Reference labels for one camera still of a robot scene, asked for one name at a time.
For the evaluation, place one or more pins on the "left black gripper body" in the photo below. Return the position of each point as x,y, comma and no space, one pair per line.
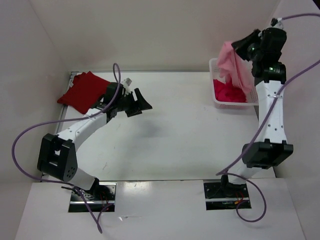
128,103

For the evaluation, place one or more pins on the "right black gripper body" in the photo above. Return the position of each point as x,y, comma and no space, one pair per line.
257,55

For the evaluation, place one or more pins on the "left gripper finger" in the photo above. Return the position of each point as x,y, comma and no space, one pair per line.
140,102
130,112

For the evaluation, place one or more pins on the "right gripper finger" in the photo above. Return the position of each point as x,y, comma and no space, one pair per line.
244,43
244,54

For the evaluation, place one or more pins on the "light pink t-shirt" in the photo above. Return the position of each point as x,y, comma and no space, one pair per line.
233,69

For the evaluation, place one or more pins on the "dark red t-shirt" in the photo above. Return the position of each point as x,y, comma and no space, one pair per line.
87,88

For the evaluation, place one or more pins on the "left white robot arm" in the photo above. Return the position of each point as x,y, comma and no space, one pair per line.
58,153

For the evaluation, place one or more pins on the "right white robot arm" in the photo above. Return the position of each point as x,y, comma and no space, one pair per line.
269,147

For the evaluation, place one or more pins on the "white plastic basket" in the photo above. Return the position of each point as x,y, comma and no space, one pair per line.
252,97

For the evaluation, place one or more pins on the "magenta t-shirt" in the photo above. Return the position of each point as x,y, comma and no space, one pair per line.
226,92

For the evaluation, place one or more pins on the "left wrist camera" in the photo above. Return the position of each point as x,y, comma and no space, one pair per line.
115,91

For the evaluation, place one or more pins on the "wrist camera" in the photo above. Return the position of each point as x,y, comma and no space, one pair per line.
115,91
274,37

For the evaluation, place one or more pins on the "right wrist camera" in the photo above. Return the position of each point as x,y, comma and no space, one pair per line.
274,37

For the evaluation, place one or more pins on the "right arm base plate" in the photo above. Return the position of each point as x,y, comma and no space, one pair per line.
217,199

